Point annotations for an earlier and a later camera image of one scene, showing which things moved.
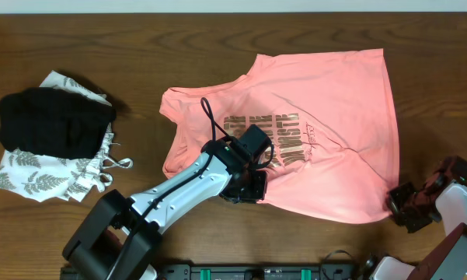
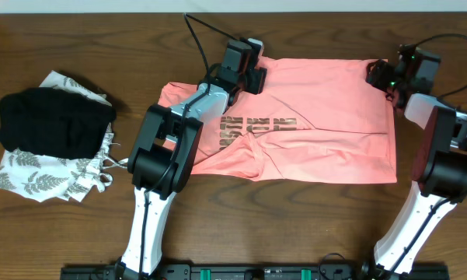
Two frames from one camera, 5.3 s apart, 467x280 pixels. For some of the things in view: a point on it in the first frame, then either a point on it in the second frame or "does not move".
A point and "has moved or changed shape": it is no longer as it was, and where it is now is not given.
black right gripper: (393, 201) -> (376, 77)
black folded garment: (53, 121) does not move
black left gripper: (258, 194) -> (256, 79)
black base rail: (326, 270) does not move
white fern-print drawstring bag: (45, 177) does not move
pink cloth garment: (329, 116) has moved or changed shape
